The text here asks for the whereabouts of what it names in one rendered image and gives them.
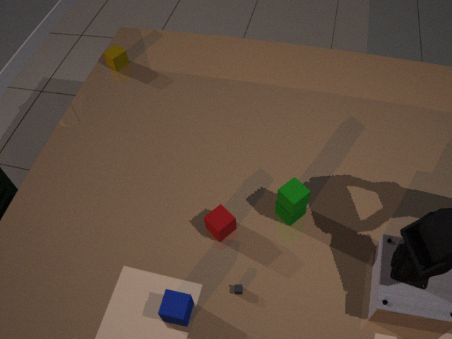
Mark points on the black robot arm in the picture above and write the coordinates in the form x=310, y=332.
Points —
x=427, y=250

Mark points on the green block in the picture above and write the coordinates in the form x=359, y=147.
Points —
x=286, y=217
x=293, y=196

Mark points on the red block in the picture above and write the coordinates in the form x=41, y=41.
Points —
x=220, y=223

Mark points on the yellow cube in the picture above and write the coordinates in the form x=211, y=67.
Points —
x=116, y=57

